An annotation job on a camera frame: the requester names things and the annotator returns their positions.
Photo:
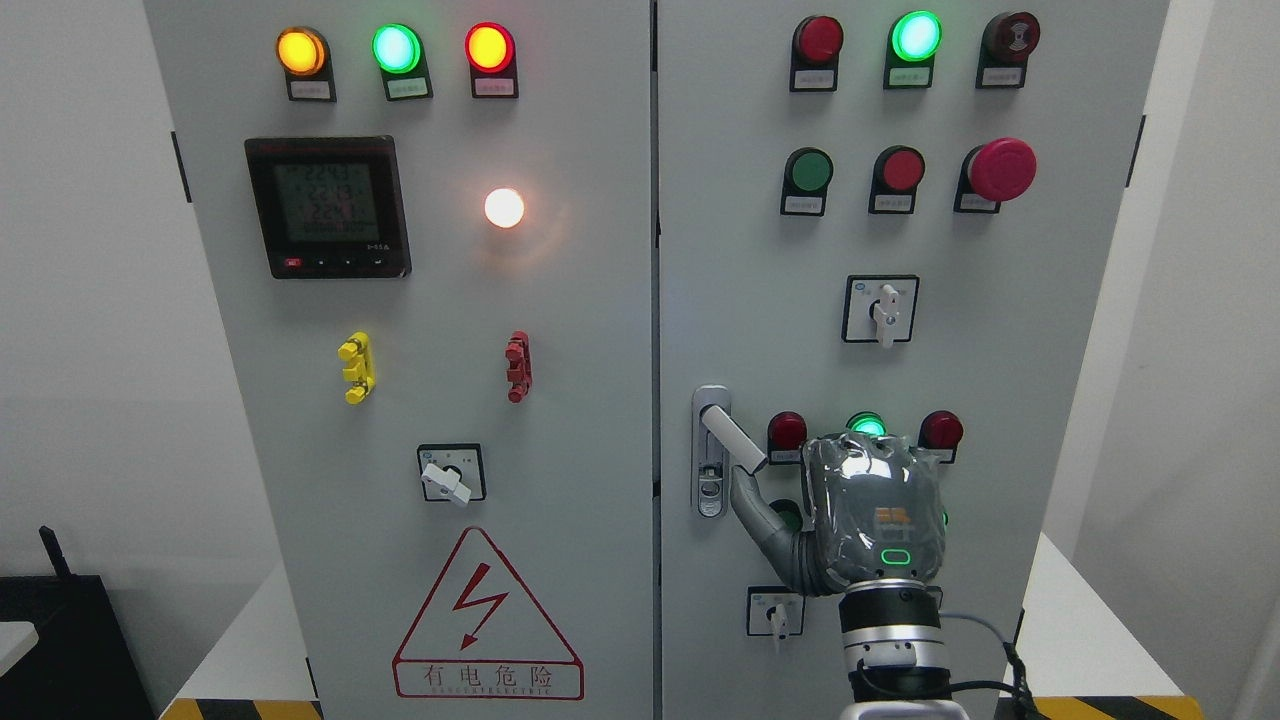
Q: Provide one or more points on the grey left cabinet door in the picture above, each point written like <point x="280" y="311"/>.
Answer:
<point x="568" y="470"/>

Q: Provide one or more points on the yellow indicator light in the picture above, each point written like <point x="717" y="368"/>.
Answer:
<point x="307" y="63"/>

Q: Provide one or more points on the red push button upper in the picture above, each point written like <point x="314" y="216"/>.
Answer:
<point x="896" y="174"/>

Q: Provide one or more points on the green push button upper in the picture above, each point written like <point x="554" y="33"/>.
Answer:
<point x="806" y="177"/>

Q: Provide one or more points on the left white selector switch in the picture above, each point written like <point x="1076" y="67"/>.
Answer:
<point x="452" y="473"/>

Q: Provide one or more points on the grey cabinet door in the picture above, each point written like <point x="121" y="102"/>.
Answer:
<point x="755" y="301"/>
<point x="568" y="470"/>

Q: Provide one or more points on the white lit indicator light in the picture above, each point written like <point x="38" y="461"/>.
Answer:
<point x="504" y="207"/>

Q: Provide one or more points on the red lit indicator light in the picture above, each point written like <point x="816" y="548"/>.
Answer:
<point x="491" y="53"/>

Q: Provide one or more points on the green lit light top right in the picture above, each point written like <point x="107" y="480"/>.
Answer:
<point x="911" y="45"/>

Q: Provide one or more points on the grey right cabinet door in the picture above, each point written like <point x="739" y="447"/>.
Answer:
<point x="755" y="301"/>

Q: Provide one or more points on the green lit light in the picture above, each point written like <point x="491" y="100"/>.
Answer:
<point x="911" y="45"/>
<point x="867" y="422"/>

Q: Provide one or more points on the red indicator light middle left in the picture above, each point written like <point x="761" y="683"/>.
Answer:
<point x="786" y="435"/>

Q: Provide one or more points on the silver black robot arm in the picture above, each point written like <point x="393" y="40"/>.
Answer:
<point x="894" y="652"/>

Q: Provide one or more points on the white selector switch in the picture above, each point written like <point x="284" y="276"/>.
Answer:
<point x="880" y="309"/>
<point x="452" y="473"/>
<point x="774" y="611"/>

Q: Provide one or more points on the upper right white selector switch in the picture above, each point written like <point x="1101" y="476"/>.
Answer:
<point x="880" y="309"/>

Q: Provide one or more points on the black digital power meter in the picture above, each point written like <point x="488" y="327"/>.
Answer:
<point x="330" y="207"/>

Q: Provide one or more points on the green indicator light top left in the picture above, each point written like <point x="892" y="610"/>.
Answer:
<point x="397" y="49"/>

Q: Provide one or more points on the lower white selector switch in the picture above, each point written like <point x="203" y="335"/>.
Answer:
<point x="774" y="611"/>

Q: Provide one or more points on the green push button lower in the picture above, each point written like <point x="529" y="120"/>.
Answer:
<point x="790" y="513"/>

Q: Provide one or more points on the red electrical warning sticker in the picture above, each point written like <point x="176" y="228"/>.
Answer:
<point x="482" y="635"/>

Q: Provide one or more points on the dark red buzzer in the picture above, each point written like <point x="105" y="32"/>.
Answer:
<point x="1007" y="42"/>

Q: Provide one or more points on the black box at left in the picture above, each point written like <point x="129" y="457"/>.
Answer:
<point x="80" y="667"/>

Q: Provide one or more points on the red terminal connector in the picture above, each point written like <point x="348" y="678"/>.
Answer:
<point x="519" y="371"/>

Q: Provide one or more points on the silver door handle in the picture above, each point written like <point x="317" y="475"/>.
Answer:
<point x="719" y="445"/>

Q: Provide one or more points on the green lit light middle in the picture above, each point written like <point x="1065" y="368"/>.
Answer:
<point x="867" y="422"/>

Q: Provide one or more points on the red indicator light top right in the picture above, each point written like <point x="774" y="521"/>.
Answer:
<point x="815" y="49"/>

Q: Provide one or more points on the red emergency stop button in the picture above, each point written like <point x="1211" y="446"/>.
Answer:
<point x="998" y="171"/>

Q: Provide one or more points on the yellow terminal connector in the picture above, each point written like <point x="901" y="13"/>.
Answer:
<point x="359" y="367"/>

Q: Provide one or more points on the red indicator light middle right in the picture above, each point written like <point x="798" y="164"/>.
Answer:
<point x="941" y="431"/>

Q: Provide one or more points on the green push button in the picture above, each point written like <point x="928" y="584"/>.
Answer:
<point x="790" y="513"/>
<point x="806" y="177"/>

